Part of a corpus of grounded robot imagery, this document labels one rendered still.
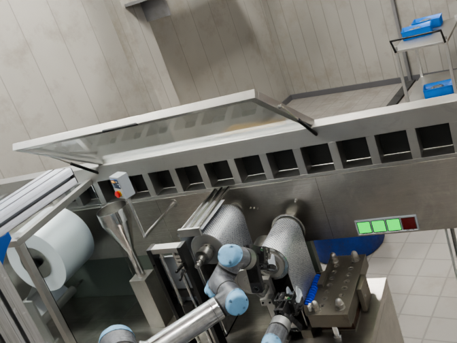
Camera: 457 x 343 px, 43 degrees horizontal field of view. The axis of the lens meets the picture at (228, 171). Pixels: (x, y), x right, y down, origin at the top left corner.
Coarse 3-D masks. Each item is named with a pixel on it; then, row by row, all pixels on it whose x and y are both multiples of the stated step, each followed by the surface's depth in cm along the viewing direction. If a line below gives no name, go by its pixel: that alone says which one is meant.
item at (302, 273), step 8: (304, 240) 244; (304, 248) 242; (296, 256) 234; (304, 256) 241; (296, 264) 232; (304, 264) 240; (312, 264) 248; (288, 272) 225; (296, 272) 231; (304, 272) 239; (312, 272) 247; (296, 280) 230; (304, 280) 238; (312, 280) 246; (304, 288) 236; (304, 296) 235
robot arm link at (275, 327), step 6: (270, 324) 209; (276, 324) 207; (282, 324) 208; (270, 330) 205; (276, 330) 205; (282, 330) 206; (264, 336) 204; (270, 336) 202; (276, 336) 202; (282, 336) 204; (264, 342) 201; (270, 342) 200; (276, 342) 200; (282, 342) 203
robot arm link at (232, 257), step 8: (224, 248) 193; (232, 248) 192; (240, 248) 195; (224, 256) 192; (232, 256) 191; (240, 256) 193; (248, 256) 198; (224, 264) 192; (232, 264) 191; (240, 264) 194; (248, 264) 199; (232, 272) 194
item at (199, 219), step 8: (224, 192) 252; (208, 200) 252; (200, 208) 245; (208, 208) 246; (216, 208) 244; (192, 216) 240; (200, 216) 238; (208, 216) 236; (192, 224) 232; (200, 224) 230; (184, 232) 231; (192, 232) 229; (200, 232) 228
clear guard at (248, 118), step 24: (168, 120) 212; (192, 120) 214; (216, 120) 217; (240, 120) 220; (264, 120) 223; (288, 120) 226; (72, 144) 239; (96, 144) 242; (120, 144) 246; (144, 144) 249; (168, 144) 253; (192, 144) 257
